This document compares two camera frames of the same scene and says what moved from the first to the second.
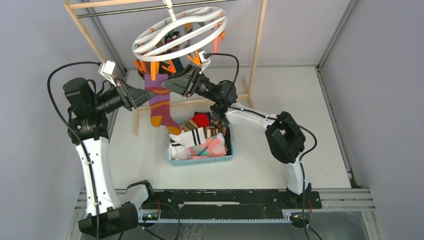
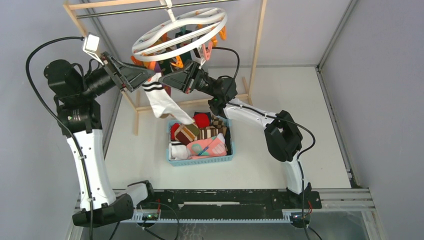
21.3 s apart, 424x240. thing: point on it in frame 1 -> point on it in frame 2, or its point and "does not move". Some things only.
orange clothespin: x=196 y=59 -> x=178 y=62
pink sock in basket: x=213 y=146 does not move
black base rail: x=229 y=203 does not move
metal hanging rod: x=150 y=8 does not move
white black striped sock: x=180 y=141 -> x=161 y=103
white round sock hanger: x=180 y=35 does not move
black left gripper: x=132 y=97 -> x=127 y=76
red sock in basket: x=202 y=119 does not move
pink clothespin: x=216 y=44 -> x=207 y=51
